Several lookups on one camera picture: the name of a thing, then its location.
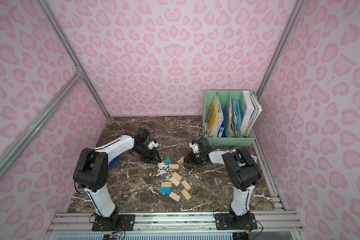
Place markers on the teal triangle block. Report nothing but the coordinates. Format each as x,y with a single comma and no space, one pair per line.
168,160

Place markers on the aluminium front rail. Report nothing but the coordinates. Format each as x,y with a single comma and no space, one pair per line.
177,222

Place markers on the wooden block bottom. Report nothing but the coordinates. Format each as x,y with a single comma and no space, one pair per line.
175,196

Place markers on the wooden block top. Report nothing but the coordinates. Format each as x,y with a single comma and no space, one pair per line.
173,166

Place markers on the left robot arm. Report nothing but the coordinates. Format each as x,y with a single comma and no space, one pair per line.
92,170

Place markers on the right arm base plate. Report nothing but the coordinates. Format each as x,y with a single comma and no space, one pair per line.
230,221

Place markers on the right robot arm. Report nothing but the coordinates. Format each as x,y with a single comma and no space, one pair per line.
241,167

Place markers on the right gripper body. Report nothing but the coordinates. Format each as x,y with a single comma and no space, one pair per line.
194,156

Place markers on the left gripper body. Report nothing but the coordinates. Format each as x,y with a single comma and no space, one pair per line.
151,153

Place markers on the white book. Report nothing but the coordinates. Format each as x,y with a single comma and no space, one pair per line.
251,111

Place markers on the green file organizer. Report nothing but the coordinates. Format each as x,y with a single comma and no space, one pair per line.
227,135

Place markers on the blue folder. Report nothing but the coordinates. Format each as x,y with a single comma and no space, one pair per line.
237,116

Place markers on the wooden triangle block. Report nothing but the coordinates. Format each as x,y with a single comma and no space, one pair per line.
181,160

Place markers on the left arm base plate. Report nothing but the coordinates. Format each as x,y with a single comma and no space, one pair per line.
113,223

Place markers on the teal rectangular block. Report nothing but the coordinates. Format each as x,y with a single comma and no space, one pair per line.
165,190

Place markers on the yellow book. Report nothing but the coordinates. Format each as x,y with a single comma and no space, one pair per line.
214,118

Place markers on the wooden block above teal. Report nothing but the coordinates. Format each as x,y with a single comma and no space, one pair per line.
166,184

